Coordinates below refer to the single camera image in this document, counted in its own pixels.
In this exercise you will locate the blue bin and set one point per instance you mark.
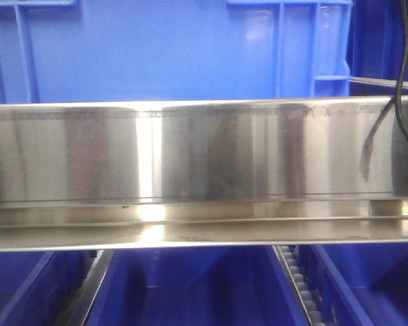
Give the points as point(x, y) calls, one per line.
point(357, 284)
point(196, 286)
point(34, 286)

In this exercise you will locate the stainless steel shelf beam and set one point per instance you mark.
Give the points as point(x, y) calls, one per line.
point(201, 173)

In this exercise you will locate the steel lane divider left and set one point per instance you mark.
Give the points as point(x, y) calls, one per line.
point(76, 309)

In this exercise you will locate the blue crate upper shelf centre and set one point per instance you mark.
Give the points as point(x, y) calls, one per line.
point(91, 51)

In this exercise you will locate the blue crate shelf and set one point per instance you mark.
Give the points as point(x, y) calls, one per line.
point(376, 40)
point(91, 51)

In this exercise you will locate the blue crate upper shelf right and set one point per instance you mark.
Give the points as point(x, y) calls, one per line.
point(376, 40)

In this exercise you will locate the white roller track rail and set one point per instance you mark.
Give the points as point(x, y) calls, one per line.
point(298, 282)

